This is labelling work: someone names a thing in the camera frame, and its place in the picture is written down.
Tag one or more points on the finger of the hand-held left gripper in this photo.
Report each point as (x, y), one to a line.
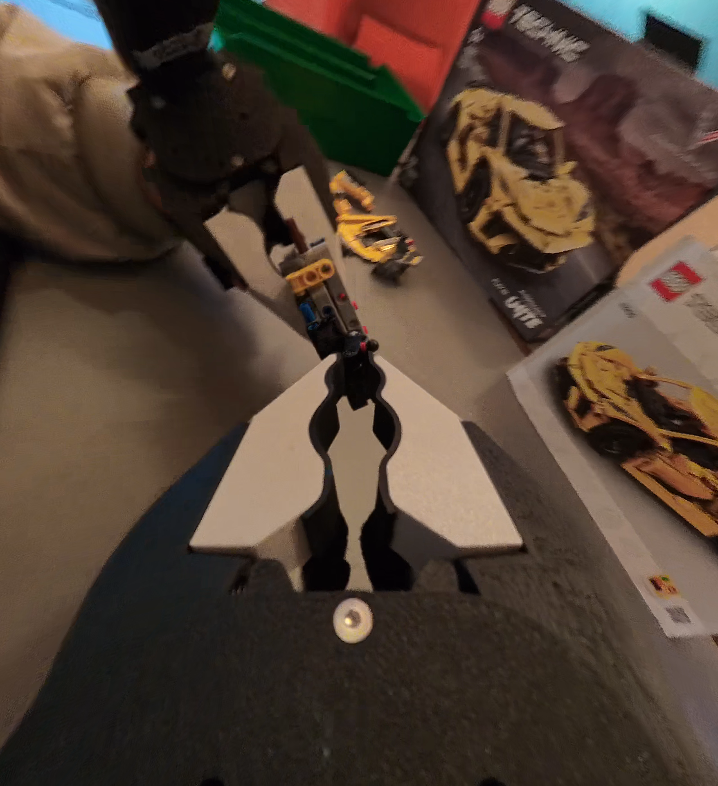
(303, 202)
(245, 245)

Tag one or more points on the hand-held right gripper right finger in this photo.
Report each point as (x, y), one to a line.
(451, 485)

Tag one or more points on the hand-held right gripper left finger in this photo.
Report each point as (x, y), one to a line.
(260, 485)

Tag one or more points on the toy brick chassis assembly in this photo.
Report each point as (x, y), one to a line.
(322, 288)

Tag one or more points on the person's left forearm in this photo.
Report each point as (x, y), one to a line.
(46, 135)

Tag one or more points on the grey desk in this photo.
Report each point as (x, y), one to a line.
(89, 430)

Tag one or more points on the pile of yellow toy bricks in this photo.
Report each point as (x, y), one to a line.
(371, 236)

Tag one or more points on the green plastic bin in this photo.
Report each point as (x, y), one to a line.
(334, 92)

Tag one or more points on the orange plastic carry case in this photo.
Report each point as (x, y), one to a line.
(395, 37)

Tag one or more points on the grey instruction booklet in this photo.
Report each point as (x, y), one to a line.
(641, 430)

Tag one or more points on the toy car box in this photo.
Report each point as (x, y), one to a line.
(580, 153)

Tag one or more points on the black panel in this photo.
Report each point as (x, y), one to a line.
(672, 40)

